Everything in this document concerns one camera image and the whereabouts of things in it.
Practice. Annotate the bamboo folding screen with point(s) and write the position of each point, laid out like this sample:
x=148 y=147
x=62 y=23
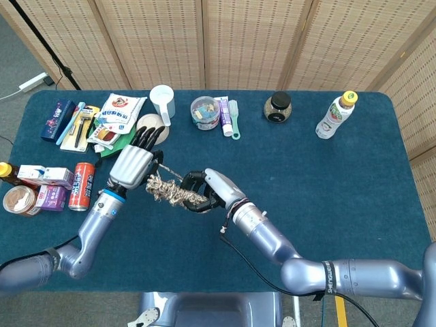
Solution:
x=238 y=41

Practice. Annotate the black power adapter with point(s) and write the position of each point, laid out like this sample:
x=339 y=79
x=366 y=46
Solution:
x=49 y=81

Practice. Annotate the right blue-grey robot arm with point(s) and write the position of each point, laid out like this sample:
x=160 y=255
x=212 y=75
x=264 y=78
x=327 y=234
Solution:
x=361 y=276

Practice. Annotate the brown bottle yellow cap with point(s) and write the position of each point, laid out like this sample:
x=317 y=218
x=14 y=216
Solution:
x=7 y=170

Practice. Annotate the clear round container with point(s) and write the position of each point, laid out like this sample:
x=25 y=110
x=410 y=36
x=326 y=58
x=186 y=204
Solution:
x=204 y=114

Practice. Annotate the dark blue printed box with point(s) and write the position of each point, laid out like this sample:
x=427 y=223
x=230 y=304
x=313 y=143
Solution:
x=56 y=119

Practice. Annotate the white table leg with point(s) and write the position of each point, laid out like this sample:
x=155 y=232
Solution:
x=297 y=311

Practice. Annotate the drink bottle yellow cap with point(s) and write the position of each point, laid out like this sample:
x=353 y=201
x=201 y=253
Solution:
x=334 y=117

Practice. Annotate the brown jar of powder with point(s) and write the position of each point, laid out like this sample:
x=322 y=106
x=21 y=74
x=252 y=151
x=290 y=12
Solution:
x=18 y=201

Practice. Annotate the white snack bag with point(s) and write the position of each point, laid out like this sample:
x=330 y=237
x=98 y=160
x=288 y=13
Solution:
x=119 y=112

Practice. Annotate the mint green brush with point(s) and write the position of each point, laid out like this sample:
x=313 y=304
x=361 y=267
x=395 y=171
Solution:
x=234 y=117

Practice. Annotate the green cloth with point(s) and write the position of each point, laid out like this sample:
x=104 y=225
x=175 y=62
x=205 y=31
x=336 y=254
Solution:
x=116 y=150

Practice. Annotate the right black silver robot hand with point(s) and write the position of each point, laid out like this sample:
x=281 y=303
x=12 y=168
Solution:
x=221 y=187

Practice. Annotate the red drink can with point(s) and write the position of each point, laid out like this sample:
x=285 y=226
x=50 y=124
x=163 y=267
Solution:
x=81 y=186

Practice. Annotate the white purple tube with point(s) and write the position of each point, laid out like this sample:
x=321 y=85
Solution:
x=225 y=116

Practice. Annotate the dark blue table mat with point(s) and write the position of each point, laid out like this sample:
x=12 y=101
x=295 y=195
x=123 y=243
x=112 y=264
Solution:
x=323 y=190

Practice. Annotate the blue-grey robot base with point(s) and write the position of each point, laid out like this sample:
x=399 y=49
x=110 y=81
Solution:
x=211 y=310

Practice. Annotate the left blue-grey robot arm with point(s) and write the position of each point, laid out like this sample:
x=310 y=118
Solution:
x=88 y=231

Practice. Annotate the light blue toothbrush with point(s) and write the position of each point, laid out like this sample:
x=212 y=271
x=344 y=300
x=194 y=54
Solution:
x=73 y=117

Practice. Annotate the white red carton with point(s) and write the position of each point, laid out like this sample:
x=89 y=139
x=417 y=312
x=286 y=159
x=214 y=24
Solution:
x=31 y=173

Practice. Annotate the white purple box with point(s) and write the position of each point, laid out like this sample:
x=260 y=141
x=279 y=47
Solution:
x=58 y=177

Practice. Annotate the black razor on yellow card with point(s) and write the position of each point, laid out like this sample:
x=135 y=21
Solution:
x=81 y=134

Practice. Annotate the glass jar black lid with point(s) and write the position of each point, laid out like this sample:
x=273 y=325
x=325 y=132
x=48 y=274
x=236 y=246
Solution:
x=277 y=109

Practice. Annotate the small red yellow packet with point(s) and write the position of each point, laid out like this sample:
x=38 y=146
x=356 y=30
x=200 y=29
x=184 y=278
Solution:
x=104 y=134

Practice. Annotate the black tripod stand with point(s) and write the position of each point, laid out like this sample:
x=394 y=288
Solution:
x=41 y=38

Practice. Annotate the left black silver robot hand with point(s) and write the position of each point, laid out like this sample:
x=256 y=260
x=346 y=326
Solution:
x=131 y=165

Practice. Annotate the beige bowl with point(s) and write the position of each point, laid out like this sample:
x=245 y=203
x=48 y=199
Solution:
x=151 y=120

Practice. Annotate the white power strip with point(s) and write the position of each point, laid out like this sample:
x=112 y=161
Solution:
x=33 y=82

